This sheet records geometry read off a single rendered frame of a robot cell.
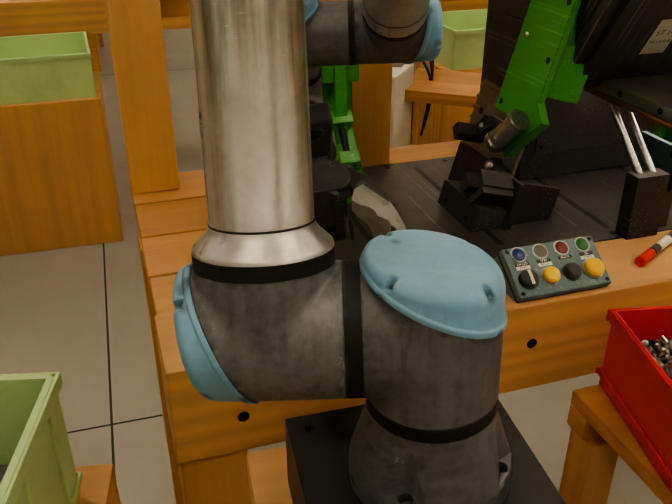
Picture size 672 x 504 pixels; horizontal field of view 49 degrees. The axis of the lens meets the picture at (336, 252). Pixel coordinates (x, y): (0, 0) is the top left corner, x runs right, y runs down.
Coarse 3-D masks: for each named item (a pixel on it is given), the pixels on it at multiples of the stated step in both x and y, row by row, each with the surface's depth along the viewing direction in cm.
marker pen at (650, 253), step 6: (666, 234) 120; (660, 240) 117; (666, 240) 117; (654, 246) 115; (660, 246) 116; (666, 246) 117; (648, 252) 113; (654, 252) 114; (636, 258) 113; (642, 258) 112; (648, 258) 113; (636, 264) 113; (642, 264) 112
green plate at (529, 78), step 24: (552, 0) 115; (576, 0) 110; (528, 24) 120; (552, 24) 114; (576, 24) 113; (528, 48) 119; (552, 48) 114; (528, 72) 119; (552, 72) 114; (576, 72) 117; (504, 96) 124; (528, 96) 118; (552, 96) 117; (576, 96) 119
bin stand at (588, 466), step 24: (576, 408) 102; (600, 408) 99; (576, 432) 103; (600, 432) 98; (624, 432) 95; (576, 456) 105; (600, 456) 103; (624, 456) 93; (576, 480) 106; (600, 480) 105; (648, 480) 90
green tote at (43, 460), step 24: (0, 384) 79; (24, 384) 79; (48, 384) 78; (0, 408) 81; (24, 408) 81; (48, 408) 76; (0, 432) 82; (24, 432) 72; (48, 432) 77; (0, 456) 84; (24, 456) 69; (48, 456) 77; (24, 480) 69; (48, 480) 76; (72, 480) 85
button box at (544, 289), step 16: (560, 240) 108; (592, 240) 109; (496, 256) 107; (512, 256) 105; (528, 256) 106; (560, 256) 107; (576, 256) 107; (592, 256) 108; (512, 272) 104; (560, 272) 106; (512, 288) 104; (528, 288) 103; (544, 288) 104; (560, 288) 104; (576, 288) 105; (592, 288) 106
